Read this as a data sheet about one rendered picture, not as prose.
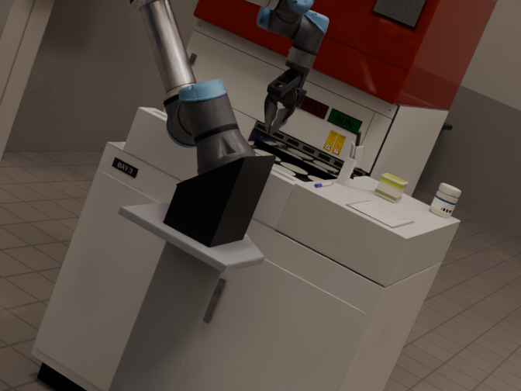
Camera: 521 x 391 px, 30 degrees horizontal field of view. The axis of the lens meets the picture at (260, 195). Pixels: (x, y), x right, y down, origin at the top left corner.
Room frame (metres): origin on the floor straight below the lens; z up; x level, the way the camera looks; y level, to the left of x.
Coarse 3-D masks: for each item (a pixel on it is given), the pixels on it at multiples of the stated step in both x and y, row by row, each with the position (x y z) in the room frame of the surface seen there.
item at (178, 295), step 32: (160, 224) 2.27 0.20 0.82; (160, 256) 2.34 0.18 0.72; (192, 256) 2.29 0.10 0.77; (224, 256) 2.22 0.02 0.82; (256, 256) 2.32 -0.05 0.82; (160, 288) 2.30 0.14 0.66; (192, 288) 2.29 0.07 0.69; (160, 320) 2.29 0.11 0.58; (192, 320) 2.31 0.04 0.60; (128, 352) 2.32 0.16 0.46; (160, 352) 2.29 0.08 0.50; (128, 384) 2.29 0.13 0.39; (160, 384) 2.30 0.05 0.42
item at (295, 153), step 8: (256, 136) 3.37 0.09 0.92; (264, 136) 3.36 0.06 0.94; (272, 144) 3.34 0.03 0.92; (280, 144) 3.33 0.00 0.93; (288, 152) 3.32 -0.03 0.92; (296, 152) 3.31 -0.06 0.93; (304, 160) 3.29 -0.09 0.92; (312, 160) 3.28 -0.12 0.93; (320, 168) 3.27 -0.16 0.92; (328, 168) 3.26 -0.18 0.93; (336, 168) 3.26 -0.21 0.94; (336, 176) 3.25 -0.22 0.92
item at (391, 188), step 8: (384, 176) 2.94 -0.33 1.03; (392, 176) 2.98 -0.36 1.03; (384, 184) 2.94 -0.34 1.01; (392, 184) 2.94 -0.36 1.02; (400, 184) 2.93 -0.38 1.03; (376, 192) 2.95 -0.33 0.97; (384, 192) 2.94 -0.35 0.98; (392, 192) 2.93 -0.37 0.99; (400, 192) 2.95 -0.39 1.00; (392, 200) 2.93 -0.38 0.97
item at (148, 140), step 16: (144, 112) 2.83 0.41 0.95; (160, 112) 2.89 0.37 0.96; (144, 128) 2.83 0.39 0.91; (160, 128) 2.81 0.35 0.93; (128, 144) 2.84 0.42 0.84; (144, 144) 2.82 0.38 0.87; (160, 144) 2.80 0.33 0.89; (176, 144) 2.78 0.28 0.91; (144, 160) 2.81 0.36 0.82; (160, 160) 2.80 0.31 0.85; (176, 160) 2.78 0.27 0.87; (192, 160) 2.76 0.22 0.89; (176, 176) 2.77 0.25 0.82; (192, 176) 2.75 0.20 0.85; (272, 176) 2.67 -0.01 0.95; (288, 176) 2.72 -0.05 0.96; (272, 192) 2.66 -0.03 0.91; (288, 192) 2.65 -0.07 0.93; (256, 208) 2.67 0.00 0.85; (272, 208) 2.66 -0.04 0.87; (272, 224) 2.65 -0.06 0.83
